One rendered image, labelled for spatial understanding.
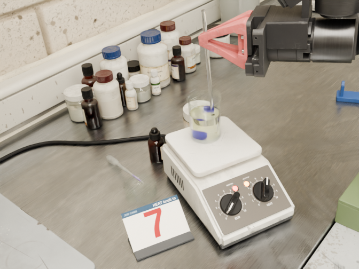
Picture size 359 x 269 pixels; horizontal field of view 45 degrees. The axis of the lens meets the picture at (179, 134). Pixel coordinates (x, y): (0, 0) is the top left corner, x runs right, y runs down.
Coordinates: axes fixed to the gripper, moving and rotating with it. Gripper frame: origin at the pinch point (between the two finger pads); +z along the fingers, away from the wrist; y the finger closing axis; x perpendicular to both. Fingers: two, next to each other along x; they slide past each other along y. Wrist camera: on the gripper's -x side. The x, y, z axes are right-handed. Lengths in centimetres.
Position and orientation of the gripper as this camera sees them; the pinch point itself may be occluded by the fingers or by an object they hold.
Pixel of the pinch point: (204, 39)
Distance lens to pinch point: 62.1
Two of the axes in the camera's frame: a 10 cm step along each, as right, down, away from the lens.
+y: -3.3, 5.5, -7.7
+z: -9.4, -0.8, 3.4
